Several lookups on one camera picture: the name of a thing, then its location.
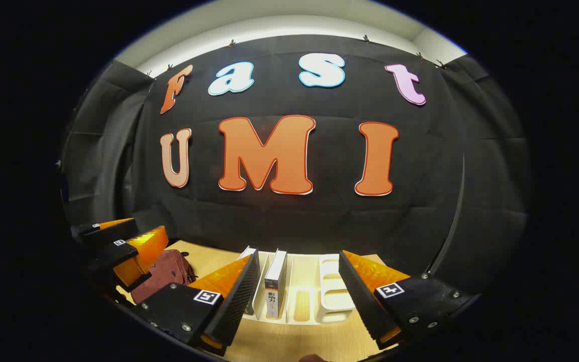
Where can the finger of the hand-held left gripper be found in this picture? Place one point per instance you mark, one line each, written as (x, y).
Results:
(113, 254)
(113, 234)

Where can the black backdrop cloth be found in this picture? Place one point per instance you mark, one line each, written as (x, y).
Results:
(329, 221)

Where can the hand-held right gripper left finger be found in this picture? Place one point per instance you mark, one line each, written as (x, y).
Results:
(236, 301)

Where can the maroon schoolbag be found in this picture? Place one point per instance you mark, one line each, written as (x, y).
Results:
(166, 271)

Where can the white portrait cover book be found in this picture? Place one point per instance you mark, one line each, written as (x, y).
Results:
(275, 281)

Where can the blue cover book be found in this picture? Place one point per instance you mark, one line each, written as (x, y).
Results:
(247, 251)

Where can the white bookshelf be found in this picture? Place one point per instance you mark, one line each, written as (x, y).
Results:
(332, 301)

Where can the thin black pole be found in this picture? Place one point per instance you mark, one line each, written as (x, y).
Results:
(439, 256)

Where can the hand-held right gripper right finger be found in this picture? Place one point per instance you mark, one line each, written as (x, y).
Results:
(362, 301)

